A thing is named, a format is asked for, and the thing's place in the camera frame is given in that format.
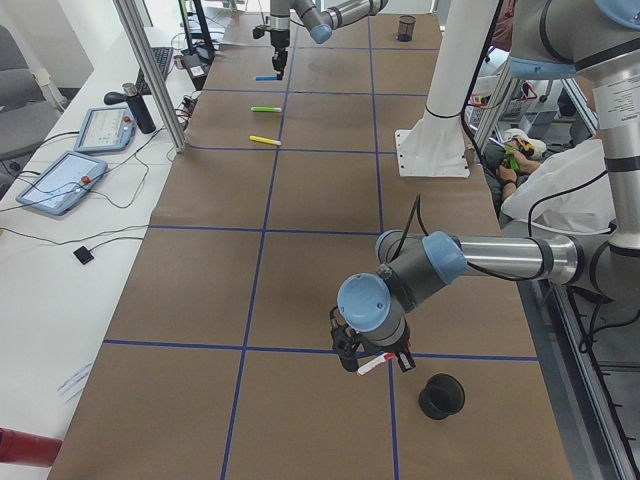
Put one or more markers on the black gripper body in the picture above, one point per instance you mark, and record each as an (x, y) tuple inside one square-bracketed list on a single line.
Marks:
[(278, 47), (390, 348)]

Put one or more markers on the red white marker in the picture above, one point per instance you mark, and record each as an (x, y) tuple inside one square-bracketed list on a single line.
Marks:
[(374, 363)]

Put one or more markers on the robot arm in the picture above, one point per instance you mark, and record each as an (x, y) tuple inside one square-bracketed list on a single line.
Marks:
[(551, 40), (320, 24)]

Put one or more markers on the green highlighter pen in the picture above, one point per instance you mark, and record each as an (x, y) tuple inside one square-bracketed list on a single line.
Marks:
[(266, 109)]

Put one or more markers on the yellow highlighter pen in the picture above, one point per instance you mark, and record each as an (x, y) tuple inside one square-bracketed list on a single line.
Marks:
[(265, 140)]

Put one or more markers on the black solid pen cup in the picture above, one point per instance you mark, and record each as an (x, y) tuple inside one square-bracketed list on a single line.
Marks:
[(442, 396)]

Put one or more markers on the black mesh pen cup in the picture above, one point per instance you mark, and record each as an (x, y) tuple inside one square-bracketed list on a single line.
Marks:
[(406, 25)]

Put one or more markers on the black water bottle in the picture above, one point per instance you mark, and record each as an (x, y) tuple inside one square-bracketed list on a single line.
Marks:
[(138, 108)]

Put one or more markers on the far teach pendant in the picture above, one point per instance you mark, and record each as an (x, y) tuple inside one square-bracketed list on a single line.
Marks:
[(105, 130)]

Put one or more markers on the teach pendant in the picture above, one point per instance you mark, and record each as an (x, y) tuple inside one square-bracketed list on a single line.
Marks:
[(62, 185), (105, 130)]

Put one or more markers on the near teach pendant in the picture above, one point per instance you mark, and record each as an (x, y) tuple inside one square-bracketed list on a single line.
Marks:
[(62, 185)]

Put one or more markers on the small black square device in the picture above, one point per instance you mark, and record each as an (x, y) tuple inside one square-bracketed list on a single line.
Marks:
[(83, 255)]

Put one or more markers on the white plastic bag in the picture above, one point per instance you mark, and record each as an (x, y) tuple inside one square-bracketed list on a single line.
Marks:
[(569, 191)]

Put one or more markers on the red cylinder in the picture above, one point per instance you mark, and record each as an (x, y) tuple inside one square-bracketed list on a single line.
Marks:
[(28, 449)]

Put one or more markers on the aluminium frame post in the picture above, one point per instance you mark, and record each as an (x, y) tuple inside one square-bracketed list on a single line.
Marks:
[(133, 26)]

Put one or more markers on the white camera stand base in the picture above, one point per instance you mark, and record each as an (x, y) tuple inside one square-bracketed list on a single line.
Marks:
[(435, 146)]

